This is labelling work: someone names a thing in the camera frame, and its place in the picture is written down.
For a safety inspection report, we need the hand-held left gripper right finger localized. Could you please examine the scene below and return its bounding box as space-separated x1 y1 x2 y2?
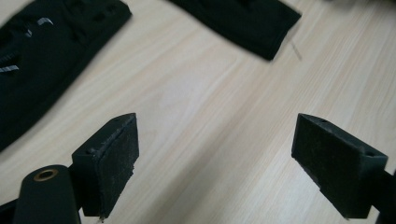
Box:
290 112 389 219

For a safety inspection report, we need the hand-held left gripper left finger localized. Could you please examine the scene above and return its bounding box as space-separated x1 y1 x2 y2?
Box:
71 112 140 219

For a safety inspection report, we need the black glove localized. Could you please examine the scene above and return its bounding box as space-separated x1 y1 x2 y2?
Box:
0 0 133 153
167 0 303 62

